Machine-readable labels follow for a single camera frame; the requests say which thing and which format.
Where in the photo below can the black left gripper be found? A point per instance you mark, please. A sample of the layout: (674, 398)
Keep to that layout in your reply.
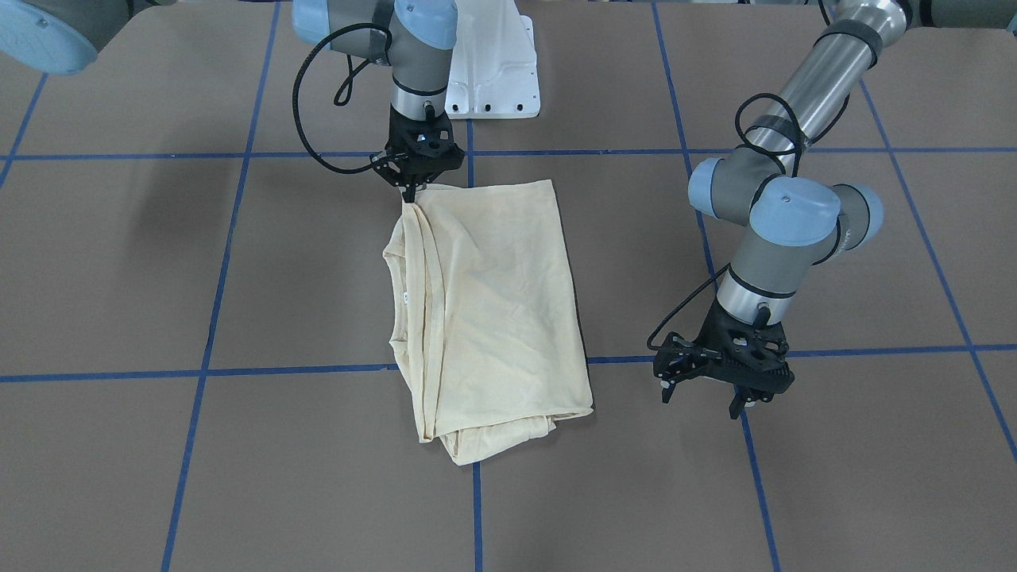
(674, 362)

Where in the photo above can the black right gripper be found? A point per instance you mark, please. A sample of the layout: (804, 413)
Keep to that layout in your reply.
(409, 184)

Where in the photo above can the cream long-sleeve printed shirt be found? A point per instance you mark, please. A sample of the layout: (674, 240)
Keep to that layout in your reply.
(485, 325)

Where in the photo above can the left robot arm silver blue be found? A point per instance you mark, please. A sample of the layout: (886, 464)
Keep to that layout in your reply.
(791, 222)

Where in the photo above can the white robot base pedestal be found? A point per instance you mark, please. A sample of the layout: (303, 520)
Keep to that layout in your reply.
(494, 72)

